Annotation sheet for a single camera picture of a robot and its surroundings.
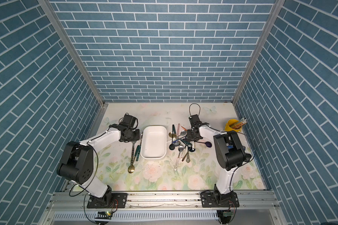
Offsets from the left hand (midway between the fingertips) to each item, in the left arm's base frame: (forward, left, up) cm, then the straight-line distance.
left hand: (141, 136), depth 93 cm
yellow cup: (+8, -63, +4) cm, 63 cm away
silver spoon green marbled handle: (-19, +4, -6) cm, 21 cm away
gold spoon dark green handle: (-11, +2, -5) cm, 13 cm away
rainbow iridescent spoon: (-3, -46, -5) cm, 46 cm away
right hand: (+3, -35, -5) cm, 36 cm away
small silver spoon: (-13, -31, -5) cm, 34 cm away
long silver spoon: (-7, -26, -4) cm, 28 cm away
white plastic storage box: (-2, -8, -7) cm, 10 cm away
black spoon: (-5, -20, -5) cm, 22 cm away
